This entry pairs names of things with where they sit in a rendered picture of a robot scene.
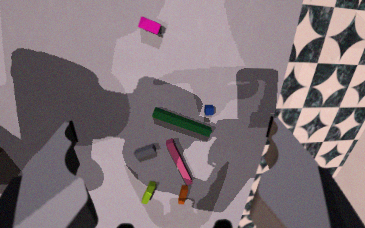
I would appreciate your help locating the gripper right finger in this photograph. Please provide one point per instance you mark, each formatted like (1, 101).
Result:
(296, 192)

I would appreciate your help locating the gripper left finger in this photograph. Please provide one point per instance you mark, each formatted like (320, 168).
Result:
(48, 194)

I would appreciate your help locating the magenta rectangular block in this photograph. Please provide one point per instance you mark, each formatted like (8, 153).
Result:
(149, 25)

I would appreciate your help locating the orange rod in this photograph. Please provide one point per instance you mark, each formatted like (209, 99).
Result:
(183, 194)

